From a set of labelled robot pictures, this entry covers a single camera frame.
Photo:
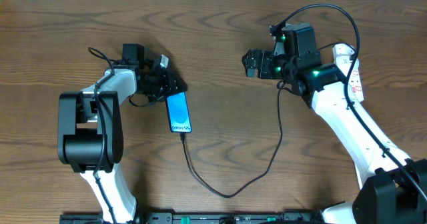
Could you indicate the blue Galaxy smartphone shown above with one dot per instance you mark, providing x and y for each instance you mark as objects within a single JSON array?
[{"x": 178, "y": 113}]

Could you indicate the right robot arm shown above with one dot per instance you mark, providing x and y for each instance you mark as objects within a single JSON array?
[{"x": 386, "y": 195}]

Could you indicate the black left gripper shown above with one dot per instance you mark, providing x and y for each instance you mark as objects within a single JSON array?
[{"x": 165, "y": 79}]

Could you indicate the white power strip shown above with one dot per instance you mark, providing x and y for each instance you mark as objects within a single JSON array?
[{"x": 354, "y": 82}]

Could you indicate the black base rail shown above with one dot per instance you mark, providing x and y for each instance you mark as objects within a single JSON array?
[{"x": 240, "y": 218}]

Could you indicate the white USB charger plug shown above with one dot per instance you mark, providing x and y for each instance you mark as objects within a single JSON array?
[{"x": 342, "y": 53}]

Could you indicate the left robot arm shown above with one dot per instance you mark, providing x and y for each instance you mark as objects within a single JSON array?
[{"x": 90, "y": 133}]

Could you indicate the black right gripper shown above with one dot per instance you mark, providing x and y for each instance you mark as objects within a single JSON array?
[{"x": 264, "y": 64}]

